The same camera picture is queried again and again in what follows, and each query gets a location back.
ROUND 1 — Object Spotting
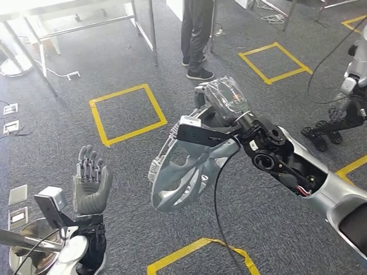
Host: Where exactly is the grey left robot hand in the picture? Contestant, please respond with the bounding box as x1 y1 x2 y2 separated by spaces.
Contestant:
72 144 113 217

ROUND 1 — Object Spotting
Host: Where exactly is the silver plastic wheel cover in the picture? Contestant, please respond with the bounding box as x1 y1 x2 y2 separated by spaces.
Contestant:
147 104 242 213

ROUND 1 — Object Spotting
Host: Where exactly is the yellow floor tape square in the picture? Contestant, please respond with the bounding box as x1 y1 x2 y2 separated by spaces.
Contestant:
88 83 168 148
146 238 261 275
238 41 313 85

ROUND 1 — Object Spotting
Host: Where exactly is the white round disc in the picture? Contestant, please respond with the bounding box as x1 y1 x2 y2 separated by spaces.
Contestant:
0 57 33 78

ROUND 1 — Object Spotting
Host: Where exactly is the person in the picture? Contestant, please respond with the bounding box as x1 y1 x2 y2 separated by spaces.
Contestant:
180 0 215 81

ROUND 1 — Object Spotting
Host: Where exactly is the white panel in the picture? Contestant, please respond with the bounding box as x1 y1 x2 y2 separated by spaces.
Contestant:
166 0 184 22

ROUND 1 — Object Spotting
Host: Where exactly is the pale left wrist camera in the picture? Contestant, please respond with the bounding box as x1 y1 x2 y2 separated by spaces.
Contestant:
39 186 68 211

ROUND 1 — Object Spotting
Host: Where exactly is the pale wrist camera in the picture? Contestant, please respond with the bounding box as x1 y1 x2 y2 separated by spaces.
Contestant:
39 186 68 211
179 115 202 129

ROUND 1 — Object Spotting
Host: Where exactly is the black left camera bracket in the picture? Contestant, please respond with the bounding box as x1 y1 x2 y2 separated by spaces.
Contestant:
34 194 87 230

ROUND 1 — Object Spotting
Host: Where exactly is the black camera bracket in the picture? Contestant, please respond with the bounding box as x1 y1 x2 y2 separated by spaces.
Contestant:
34 194 87 230
176 123 243 149

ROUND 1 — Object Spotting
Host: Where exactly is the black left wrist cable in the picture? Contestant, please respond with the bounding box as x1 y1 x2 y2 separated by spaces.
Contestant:
13 227 60 275

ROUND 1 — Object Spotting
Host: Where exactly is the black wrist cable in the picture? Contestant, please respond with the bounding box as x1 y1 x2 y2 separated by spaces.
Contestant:
214 142 246 275
13 227 60 275

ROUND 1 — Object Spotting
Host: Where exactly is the black floor cable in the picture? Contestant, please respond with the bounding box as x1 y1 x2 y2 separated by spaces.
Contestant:
0 125 32 140

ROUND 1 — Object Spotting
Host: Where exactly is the white floor cable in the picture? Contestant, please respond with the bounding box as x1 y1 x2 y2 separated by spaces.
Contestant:
34 60 72 78

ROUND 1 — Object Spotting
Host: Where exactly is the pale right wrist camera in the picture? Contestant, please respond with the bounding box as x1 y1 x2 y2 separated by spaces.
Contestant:
179 115 202 129

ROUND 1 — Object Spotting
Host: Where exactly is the black right camera bracket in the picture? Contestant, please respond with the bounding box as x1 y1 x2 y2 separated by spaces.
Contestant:
176 123 243 149

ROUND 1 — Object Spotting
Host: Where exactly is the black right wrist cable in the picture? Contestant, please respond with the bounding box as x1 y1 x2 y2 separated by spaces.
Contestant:
214 142 246 275

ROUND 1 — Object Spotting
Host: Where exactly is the white cable bundle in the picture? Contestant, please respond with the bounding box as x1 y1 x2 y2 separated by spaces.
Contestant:
255 0 285 24

